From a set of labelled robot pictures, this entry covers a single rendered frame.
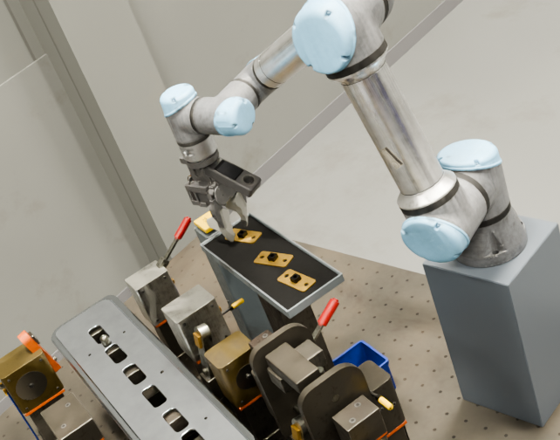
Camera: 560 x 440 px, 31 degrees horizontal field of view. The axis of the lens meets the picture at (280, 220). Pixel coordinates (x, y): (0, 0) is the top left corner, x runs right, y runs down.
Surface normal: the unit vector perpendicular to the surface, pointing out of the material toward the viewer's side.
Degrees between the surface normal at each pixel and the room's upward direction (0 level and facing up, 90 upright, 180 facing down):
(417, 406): 0
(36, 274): 90
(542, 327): 90
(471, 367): 90
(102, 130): 90
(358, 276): 0
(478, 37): 0
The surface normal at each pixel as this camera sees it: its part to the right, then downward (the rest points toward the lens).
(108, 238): 0.72, 0.18
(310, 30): -0.56, 0.51
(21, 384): 0.52, 0.33
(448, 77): -0.31, -0.78
